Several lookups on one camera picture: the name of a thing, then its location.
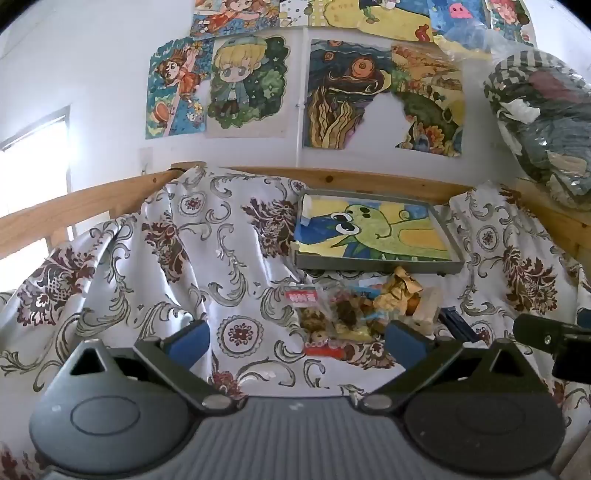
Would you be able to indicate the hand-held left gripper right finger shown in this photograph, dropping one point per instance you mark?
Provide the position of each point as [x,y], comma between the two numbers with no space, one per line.
[406,344]

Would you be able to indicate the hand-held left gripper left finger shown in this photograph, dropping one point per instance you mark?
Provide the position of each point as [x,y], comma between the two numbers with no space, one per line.
[191,341]

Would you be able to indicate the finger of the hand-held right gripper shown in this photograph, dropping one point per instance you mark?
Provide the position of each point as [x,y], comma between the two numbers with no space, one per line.
[540,334]
[572,362]

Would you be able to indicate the white rice cracker bar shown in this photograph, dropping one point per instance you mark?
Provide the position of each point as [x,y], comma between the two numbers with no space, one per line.
[427,311]

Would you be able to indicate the yellow snack packet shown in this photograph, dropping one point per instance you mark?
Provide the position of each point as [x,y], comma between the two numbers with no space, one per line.
[355,333]

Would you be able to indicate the gold snack packet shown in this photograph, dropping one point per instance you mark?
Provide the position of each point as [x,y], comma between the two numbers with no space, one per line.
[397,288]

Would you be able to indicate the dark blue box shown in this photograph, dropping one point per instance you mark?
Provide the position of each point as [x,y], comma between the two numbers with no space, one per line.
[459,325]

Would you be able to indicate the grey tray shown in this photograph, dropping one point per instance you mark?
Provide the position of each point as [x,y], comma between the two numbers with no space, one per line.
[374,269]

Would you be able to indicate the clear nut bag red label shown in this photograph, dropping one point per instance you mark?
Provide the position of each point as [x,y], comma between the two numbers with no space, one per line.
[318,318]

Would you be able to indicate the white floral blanket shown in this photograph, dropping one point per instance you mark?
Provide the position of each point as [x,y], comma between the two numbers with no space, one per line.
[138,277]

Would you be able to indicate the frog painting sheet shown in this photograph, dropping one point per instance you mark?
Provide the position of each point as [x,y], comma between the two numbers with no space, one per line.
[369,230]

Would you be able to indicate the clear plastic bag of clothes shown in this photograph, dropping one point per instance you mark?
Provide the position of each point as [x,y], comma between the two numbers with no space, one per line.
[545,120]

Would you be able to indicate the window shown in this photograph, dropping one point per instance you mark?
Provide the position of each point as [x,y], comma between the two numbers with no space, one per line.
[34,175]

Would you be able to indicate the wooden bed rail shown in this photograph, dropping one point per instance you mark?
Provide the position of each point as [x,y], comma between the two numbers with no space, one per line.
[369,177]

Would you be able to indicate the white wall conduit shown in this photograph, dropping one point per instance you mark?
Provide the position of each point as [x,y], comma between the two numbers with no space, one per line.
[302,157]

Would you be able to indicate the flower landscape wall painting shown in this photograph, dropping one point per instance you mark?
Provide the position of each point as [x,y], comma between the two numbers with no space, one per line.
[429,106]

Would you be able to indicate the orange dress girl wall poster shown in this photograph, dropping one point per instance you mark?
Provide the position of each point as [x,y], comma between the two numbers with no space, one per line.
[178,87]

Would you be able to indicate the swirl pattern wall painting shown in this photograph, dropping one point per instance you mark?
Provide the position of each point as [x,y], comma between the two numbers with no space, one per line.
[341,92]

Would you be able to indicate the blond cartoon child wall poster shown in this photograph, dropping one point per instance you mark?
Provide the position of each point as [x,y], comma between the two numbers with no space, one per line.
[244,83]

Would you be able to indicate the cartoon face wall poster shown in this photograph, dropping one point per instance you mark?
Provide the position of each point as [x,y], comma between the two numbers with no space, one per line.
[508,18]

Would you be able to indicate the yellow field wall painting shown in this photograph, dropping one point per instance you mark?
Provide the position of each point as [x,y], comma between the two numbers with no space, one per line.
[369,23]

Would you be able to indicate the blue wall painting pink blob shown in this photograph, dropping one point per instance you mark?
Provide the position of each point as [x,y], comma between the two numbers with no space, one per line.
[457,18]

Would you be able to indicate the cartoon children wall poster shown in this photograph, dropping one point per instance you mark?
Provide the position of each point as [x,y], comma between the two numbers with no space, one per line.
[235,16]

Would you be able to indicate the dotted wall painting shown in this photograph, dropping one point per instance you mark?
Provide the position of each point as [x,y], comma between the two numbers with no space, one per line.
[295,11]

